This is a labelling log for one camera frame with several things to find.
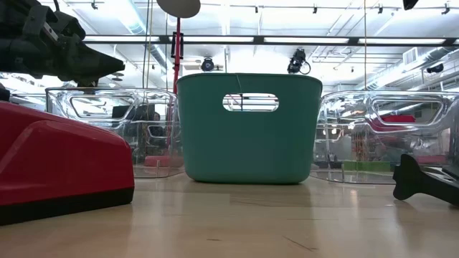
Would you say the clear plastic bin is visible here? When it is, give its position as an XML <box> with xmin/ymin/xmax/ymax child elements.
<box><xmin>310</xmin><ymin>90</ymin><xmax>459</xmax><ymax>186</ymax></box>
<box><xmin>45</xmin><ymin>87</ymin><xmax>185</xmax><ymax>179</ymax></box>

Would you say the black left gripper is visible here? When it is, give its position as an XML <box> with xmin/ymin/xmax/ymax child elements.
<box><xmin>0</xmin><ymin>0</ymin><xmax>126</xmax><ymax>87</ymax></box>

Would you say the red desk lamp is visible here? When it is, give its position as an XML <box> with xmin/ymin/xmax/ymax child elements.
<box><xmin>156</xmin><ymin>0</ymin><xmax>202</xmax><ymax>95</ymax></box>

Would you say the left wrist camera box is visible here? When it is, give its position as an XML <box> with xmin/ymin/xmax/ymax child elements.
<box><xmin>22</xmin><ymin>5</ymin><xmax>86</xmax><ymax>43</ymax></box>

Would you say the teal plastic bin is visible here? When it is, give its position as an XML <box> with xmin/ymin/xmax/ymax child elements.
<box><xmin>176</xmin><ymin>72</ymin><xmax>323</xmax><ymax>186</ymax></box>

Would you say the red stapler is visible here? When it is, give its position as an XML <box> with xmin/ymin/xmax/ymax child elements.
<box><xmin>0</xmin><ymin>100</ymin><xmax>136</xmax><ymax>226</ymax></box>

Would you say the black hanging camera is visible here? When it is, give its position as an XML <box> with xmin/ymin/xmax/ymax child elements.
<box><xmin>286</xmin><ymin>48</ymin><xmax>311</xmax><ymax>75</ymax></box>

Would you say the thin hanging cord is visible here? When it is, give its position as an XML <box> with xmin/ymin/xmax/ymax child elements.
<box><xmin>144</xmin><ymin>0</ymin><xmax>153</xmax><ymax>90</ymax></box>

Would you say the overhead light bar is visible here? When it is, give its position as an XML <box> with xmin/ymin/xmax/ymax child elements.
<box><xmin>82</xmin><ymin>34</ymin><xmax>459</xmax><ymax>46</ymax></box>

